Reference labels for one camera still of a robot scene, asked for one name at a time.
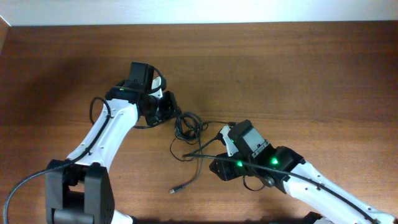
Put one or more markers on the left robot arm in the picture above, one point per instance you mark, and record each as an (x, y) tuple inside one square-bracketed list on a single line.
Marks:
[(78, 189)]

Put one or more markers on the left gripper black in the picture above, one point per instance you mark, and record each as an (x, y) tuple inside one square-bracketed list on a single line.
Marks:
[(170, 104)]

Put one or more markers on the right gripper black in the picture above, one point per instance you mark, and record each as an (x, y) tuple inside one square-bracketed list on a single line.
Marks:
[(219, 165)]

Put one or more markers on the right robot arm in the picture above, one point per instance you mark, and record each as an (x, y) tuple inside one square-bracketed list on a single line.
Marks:
[(293, 175)]

